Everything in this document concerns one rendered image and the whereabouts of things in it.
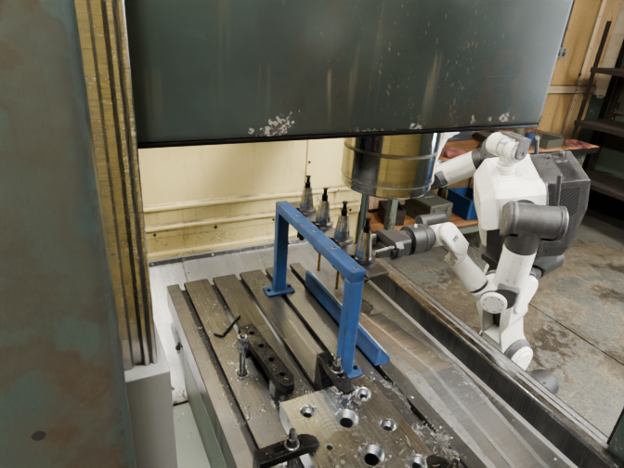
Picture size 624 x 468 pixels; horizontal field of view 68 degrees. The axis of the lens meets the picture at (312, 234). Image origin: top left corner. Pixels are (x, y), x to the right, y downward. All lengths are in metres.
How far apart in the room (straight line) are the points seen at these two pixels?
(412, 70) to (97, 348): 0.49
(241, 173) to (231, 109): 1.29
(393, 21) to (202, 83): 0.24
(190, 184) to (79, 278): 1.47
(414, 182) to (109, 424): 0.55
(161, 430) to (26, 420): 0.22
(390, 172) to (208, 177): 1.13
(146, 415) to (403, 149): 0.50
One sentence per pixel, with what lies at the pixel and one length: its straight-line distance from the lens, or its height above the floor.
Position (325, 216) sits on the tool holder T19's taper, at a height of 1.25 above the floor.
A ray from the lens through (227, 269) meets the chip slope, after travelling 1.88.
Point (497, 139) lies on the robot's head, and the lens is 1.54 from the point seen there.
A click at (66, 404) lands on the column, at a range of 0.38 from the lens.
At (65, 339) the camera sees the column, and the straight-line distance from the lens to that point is 0.35.
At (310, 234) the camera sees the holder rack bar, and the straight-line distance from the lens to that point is 1.25.
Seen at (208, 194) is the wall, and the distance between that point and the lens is 1.81.
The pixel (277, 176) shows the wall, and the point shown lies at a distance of 1.88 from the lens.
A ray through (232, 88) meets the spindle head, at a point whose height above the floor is 1.68.
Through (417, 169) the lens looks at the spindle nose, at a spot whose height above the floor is 1.55.
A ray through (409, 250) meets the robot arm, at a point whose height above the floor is 1.17.
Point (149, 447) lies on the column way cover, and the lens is 0.60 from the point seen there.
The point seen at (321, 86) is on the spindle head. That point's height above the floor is 1.69.
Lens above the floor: 1.76
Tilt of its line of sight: 25 degrees down
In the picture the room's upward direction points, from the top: 4 degrees clockwise
